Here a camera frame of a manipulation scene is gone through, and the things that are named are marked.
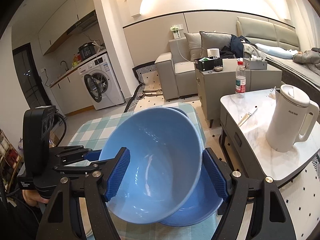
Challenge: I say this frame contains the green white checked tablecloth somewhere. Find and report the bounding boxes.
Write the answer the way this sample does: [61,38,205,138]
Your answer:
[75,102,225,240]

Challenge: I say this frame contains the beige side cabinet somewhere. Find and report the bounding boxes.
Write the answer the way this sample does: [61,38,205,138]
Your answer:
[194,64,283,128]

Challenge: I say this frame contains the clear plastic water bottle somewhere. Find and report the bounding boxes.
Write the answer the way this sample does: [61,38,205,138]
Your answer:
[235,59,247,98]

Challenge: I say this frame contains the white upper cabinets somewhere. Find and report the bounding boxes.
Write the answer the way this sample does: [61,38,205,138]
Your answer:
[38,0,97,55]

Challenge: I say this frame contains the black pressure cooker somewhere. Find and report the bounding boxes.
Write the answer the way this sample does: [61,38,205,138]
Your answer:
[78,42,97,61]

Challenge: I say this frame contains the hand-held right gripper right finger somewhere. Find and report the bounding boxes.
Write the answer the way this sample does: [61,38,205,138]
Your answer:
[202,147,287,240]

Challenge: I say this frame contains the light grey cushion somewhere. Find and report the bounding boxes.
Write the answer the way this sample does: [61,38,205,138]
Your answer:
[184,31,208,62]

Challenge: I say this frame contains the grey piped cushion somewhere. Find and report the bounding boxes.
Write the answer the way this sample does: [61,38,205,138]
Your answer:
[199,31,233,58]

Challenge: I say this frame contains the black storage box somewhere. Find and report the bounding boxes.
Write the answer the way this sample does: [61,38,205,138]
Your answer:
[194,57,223,72]

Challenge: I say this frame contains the white lower kitchen cabinet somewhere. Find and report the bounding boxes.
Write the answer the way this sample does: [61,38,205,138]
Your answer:
[50,71,97,117]

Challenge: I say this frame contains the person's left hand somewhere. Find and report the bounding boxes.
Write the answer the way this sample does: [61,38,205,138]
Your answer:
[22,190,49,205]

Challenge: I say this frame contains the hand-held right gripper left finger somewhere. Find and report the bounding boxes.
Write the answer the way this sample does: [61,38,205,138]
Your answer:
[36,147,131,240]

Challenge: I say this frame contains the steel range hood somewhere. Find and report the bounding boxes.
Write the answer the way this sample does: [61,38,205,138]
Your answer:
[66,11,98,35]

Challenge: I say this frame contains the green white wall holder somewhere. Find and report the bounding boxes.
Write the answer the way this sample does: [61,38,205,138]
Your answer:
[169,25,181,39]

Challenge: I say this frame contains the shoe rack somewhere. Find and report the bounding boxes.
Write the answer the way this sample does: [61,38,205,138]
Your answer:
[0,127,23,195]

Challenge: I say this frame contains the marble top coffee table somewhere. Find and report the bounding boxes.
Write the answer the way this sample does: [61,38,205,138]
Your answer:
[219,88,320,189]

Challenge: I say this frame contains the dark glass door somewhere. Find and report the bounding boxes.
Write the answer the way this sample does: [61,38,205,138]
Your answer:
[12,42,52,115]

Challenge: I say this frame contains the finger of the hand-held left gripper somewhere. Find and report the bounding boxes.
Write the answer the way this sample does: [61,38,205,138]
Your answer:
[50,145,102,163]
[54,156,120,180]

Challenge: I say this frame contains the grey sofa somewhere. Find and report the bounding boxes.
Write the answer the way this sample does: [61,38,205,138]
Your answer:
[155,38,208,100]

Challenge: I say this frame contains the bed with padded headboard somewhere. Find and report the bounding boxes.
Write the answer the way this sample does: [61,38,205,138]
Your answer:
[236,16,320,90]

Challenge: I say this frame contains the white open box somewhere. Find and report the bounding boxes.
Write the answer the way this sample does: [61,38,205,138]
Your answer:
[243,57,268,70]

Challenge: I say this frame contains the dark blue jacket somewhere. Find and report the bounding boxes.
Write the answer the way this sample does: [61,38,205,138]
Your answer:
[220,34,253,58]

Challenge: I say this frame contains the grey duvet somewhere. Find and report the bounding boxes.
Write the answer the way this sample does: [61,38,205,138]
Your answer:
[292,47,320,75]

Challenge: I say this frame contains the white washing machine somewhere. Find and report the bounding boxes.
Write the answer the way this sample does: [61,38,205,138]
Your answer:
[78,53,125,110]

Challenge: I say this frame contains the white electric kettle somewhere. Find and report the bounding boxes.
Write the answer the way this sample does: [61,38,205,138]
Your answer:
[265,84,320,153]

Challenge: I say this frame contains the blue bowl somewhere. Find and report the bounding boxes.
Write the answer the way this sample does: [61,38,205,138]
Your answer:
[160,107,225,227]
[99,107,202,223]

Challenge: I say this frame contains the small knife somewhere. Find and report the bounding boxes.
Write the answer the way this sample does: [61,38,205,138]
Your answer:
[237,106,258,127]

